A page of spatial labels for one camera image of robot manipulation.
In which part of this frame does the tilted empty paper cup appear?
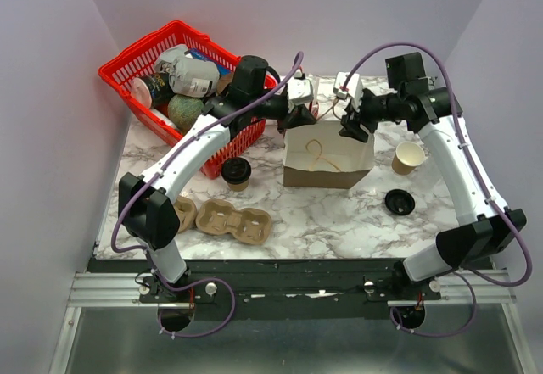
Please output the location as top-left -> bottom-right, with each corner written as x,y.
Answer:
391,142 -> 426,176

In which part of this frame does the purple cable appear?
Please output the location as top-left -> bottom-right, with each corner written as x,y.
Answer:
110,50 -> 305,339
345,42 -> 534,339

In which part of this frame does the red plastic shopping basket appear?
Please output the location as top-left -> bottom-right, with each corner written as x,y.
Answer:
98,20 -> 266,179

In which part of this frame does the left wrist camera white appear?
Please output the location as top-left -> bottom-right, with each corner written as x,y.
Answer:
287,70 -> 315,112

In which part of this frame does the black mounting base plate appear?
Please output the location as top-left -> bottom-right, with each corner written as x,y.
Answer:
85,259 -> 480,327

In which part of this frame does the brown lidded tub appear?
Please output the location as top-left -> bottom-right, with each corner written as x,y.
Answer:
216,72 -> 234,95

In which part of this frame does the cardboard cup carrier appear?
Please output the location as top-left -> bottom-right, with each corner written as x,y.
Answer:
174,196 -> 198,234
195,199 -> 273,245

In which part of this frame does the aluminium rail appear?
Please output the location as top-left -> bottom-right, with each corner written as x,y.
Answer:
68,273 -> 517,309

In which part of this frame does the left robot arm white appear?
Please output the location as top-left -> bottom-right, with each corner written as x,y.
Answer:
115,52 -> 311,302

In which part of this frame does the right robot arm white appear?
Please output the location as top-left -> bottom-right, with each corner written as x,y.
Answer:
333,52 -> 526,299

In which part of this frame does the grey paper wrapped package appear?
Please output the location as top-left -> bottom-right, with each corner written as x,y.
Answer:
154,44 -> 221,98

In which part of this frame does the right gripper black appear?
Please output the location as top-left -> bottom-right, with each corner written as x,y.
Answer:
339,87 -> 404,143

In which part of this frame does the black plastic cup lid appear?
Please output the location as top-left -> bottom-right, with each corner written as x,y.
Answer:
221,157 -> 252,185

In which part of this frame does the bundle of white wrapped straws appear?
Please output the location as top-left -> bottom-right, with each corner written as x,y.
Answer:
306,75 -> 321,103

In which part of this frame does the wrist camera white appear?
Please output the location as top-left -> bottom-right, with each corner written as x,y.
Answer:
333,71 -> 363,112
287,70 -> 315,112

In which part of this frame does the brown paper takeout bag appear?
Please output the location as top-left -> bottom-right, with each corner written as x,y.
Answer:
283,98 -> 375,189

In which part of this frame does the red straw holder cup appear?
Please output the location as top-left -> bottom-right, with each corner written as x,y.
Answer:
309,101 -> 319,118

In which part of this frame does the black plastic lid on table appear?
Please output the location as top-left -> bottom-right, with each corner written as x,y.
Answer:
384,189 -> 416,215

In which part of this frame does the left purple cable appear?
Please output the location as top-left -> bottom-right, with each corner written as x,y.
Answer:
110,50 -> 305,339

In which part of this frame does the brown paper coffee cup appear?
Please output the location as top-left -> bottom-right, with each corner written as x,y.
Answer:
227,179 -> 249,192

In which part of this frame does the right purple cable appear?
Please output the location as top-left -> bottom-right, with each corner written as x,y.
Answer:
345,42 -> 534,339

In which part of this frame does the black printed can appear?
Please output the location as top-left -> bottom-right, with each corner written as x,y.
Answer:
131,72 -> 175,109

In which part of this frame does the green round melon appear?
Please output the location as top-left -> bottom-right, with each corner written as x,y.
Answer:
167,94 -> 204,133

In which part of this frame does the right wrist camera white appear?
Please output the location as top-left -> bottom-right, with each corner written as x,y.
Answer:
333,71 -> 363,112

